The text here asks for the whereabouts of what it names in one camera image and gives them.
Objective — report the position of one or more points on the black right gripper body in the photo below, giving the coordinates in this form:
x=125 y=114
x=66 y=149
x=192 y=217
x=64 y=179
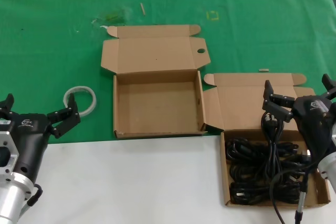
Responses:
x=315 y=124

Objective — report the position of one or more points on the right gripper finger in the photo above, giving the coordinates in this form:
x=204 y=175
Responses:
x=278 y=106
x=330 y=87

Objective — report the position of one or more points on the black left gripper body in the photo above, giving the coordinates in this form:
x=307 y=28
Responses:
x=31 y=140

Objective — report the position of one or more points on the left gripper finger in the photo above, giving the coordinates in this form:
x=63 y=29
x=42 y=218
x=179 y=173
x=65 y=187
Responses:
x=65 y=119
x=6 y=104

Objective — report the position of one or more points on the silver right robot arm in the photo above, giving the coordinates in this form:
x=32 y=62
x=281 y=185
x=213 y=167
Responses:
x=329 y=167

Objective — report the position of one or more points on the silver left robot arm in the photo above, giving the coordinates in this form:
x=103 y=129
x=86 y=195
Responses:
x=13 y=195

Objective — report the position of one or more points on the empty open cardboard box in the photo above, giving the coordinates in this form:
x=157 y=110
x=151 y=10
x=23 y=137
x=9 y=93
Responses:
x=157 y=51

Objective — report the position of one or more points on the clear tape roll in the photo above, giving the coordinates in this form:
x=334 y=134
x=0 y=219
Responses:
x=93 y=100

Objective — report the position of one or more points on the small metal strip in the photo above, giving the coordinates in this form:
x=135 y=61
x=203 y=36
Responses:
x=264 y=69

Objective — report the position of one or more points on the green table cloth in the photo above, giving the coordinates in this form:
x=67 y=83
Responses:
x=52 y=51

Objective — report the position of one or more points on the white paper scrap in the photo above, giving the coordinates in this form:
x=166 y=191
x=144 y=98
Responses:
x=104 y=26

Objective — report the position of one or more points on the small wooden stick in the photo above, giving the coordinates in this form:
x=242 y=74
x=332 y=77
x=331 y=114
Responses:
x=142 y=9

